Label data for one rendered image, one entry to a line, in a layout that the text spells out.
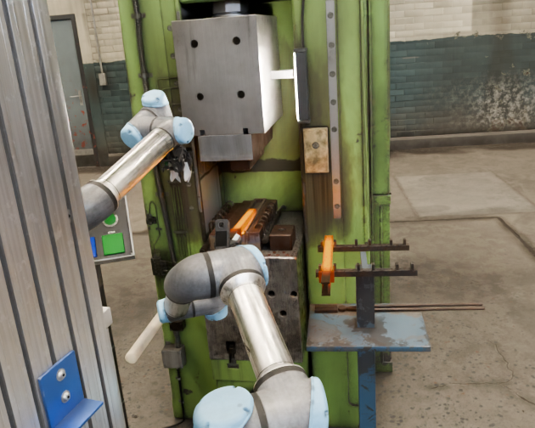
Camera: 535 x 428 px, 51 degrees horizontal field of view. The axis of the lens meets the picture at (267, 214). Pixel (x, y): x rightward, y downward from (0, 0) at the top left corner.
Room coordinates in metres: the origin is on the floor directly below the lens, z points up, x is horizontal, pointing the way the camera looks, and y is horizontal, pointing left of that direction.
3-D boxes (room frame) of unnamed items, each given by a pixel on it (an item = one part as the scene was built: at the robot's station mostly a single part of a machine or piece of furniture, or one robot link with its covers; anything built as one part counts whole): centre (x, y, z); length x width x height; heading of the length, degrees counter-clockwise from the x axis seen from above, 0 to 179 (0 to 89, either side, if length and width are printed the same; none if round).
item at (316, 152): (2.06, -0.20, 1.27); 0.09 x 0.02 x 0.17; 78
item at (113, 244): (1.92, 0.57, 1.01); 0.07 x 0.05 x 0.07; 103
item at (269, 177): (2.50, -0.02, 1.37); 0.41 x 0.10 x 0.91; 78
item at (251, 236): (2.20, 0.09, 0.96); 0.42 x 0.20 x 0.09; 168
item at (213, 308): (1.60, 0.20, 0.90); 0.11 x 0.08 x 0.11; 106
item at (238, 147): (2.20, 0.09, 1.32); 0.42 x 0.20 x 0.10; 168
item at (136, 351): (1.97, 0.49, 0.62); 0.44 x 0.05 x 0.05; 168
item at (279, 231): (2.02, -0.05, 0.95); 0.12 x 0.08 x 0.06; 168
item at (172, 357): (2.18, 0.46, 0.36); 0.09 x 0.07 x 0.12; 78
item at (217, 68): (2.19, 0.05, 1.56); 0.42 x 0.39 x 0.40; 168
